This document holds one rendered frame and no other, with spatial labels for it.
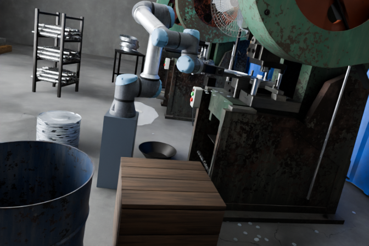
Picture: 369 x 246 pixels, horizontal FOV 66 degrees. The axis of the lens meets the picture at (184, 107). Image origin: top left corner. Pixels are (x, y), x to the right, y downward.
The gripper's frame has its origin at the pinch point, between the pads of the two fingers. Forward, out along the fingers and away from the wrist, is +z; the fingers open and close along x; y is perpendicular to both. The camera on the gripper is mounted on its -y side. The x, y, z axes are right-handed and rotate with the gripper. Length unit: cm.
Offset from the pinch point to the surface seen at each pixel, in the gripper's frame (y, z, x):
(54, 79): 221, 87, 55
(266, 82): -25.1, 22.7, 1.5
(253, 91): -22.5, 6.3, 7.1
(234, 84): -8.0, 17.8, 6.5
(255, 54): -15.8, 17.5, -13.1
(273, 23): -30.0, -25.8, -23.9
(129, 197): -3, -66, 51
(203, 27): 66, 125, -36
